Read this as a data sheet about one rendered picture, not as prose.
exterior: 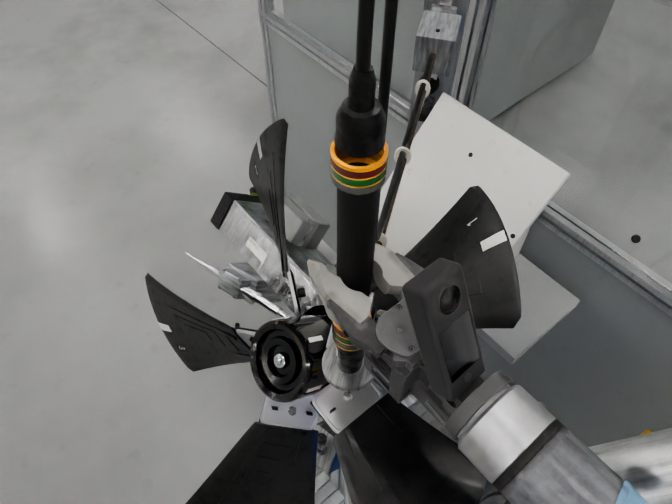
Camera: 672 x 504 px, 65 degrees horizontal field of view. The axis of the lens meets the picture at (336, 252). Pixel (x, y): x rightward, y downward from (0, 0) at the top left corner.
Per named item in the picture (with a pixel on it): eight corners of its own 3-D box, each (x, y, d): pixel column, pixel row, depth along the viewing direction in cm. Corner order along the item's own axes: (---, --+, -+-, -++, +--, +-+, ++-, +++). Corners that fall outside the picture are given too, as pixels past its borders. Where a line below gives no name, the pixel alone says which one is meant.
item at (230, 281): (226, 286, 105) (231, 267, 104) (246, 299, 102) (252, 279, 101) (216, 287, 103) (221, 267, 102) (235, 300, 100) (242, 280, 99)
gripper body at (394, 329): (356, 362, 54) (443, 457, 48) (359, 319, 47) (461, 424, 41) (410, 320, 57) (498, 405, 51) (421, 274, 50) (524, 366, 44)
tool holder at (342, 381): (334, 323, 72) (334, 283, 64) (385, 336, 71) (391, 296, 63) (315, 384, 67) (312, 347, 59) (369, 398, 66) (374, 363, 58)
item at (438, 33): (420, 44, 105) (426, 2, 98) (456, 50, 104) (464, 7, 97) (410, 74, 99) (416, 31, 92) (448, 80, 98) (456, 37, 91)
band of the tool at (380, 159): (338, 154, 43) (338, 126, 41) (390, 164, 42) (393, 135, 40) (323, 191, 41) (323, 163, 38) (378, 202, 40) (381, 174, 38)
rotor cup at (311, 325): (282, 350, 92) (225, 362, 82) (323, 286, 87) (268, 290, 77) (335, 413, 85) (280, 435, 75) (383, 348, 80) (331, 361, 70)
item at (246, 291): (309, 334, 92) (189, 258, 112) (312, 323, 92) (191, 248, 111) (300, 336, 91) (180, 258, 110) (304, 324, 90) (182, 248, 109)
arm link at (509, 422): (505, 468, 39) (572, 400, 42) (459, 420, 41) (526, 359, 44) (483, 493, 45) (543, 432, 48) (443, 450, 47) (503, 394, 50)
